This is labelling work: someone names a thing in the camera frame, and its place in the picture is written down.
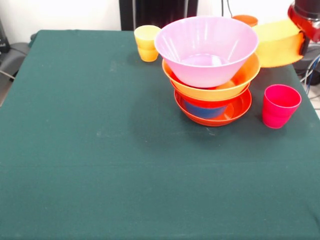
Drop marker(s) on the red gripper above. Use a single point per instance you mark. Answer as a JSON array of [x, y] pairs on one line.
[[311, 28]]

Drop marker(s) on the large orange plastic bowl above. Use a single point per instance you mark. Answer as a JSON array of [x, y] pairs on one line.
[[277, 45], [200, 92]]

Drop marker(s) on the large pink plastic bowl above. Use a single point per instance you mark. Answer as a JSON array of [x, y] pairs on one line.
[[190, 45]]

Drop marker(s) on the red plastic bowl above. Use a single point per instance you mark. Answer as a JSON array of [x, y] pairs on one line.
[[240, 110], [200, 102]]

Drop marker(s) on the light blue translucent bowl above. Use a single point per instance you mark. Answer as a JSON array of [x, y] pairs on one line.
[[205, 112]]

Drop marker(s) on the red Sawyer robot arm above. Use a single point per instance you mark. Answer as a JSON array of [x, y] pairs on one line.
[[308, 7]]

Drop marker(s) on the black chair base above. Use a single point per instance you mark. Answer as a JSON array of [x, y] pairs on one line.
[[15, 55], [312, 52]]

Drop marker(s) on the orange plastic cup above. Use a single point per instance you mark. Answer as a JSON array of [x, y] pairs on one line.
[[246, 20]]

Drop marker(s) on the crimson plastic cup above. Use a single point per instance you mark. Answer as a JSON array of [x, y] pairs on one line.
[[277, 112]]

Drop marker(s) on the yellow plastic cup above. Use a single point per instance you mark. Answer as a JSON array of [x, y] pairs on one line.
[[145, 42]]

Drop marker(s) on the dark green tablecloth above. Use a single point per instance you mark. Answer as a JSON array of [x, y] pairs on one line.
[[125, 175]]

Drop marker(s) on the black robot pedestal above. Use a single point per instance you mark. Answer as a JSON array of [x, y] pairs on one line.
[[155, 12]]

